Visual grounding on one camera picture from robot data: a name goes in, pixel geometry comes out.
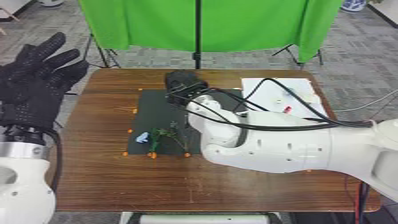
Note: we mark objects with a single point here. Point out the dark mat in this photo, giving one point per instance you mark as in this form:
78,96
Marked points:
154,110

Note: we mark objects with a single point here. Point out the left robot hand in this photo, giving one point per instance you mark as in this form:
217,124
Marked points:
32,86

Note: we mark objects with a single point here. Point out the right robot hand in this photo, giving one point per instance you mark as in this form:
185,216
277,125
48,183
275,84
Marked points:
183,81

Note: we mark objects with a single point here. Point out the black stand pole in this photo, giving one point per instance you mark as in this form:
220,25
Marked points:
197,33

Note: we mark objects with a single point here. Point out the white sheet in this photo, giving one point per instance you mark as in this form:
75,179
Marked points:
298,88

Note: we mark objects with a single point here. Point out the blue flower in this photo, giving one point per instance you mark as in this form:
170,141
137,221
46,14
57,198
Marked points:
142,137

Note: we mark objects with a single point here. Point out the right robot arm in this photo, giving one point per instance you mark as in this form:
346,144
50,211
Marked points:
295,146

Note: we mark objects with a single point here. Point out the green sprig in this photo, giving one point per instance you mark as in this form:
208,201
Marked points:
179,136
154,138

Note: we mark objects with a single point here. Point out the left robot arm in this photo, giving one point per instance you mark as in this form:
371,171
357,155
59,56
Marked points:
19,186

